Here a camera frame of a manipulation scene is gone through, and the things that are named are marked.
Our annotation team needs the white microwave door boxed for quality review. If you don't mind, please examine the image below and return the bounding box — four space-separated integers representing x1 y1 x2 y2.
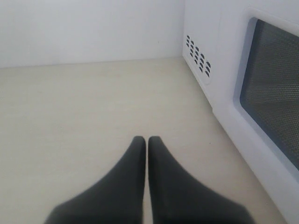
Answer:
213 6 299 224

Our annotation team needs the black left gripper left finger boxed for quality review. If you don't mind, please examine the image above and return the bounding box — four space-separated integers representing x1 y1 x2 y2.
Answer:
45 136 146 224

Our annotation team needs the white Midea microwave oven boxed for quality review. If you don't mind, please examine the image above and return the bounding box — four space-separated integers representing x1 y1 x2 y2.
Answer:
182 0 248 112

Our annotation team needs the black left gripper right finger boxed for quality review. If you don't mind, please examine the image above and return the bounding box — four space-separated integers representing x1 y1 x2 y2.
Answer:
148 136 255 224

